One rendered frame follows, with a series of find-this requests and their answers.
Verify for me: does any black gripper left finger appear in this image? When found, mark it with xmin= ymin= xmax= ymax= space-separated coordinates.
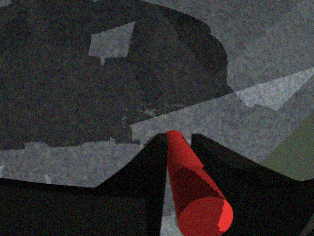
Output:
xmin=0 ymin=133 xmax=168 ymax=236

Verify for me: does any red peg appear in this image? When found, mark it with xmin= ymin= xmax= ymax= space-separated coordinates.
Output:
xmin=165 ymin=130 xmax=233 ymax=236

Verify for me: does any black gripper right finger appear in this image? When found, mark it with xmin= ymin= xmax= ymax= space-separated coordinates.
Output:
xmin=192 ymin=134 xmax=314 ymax=236

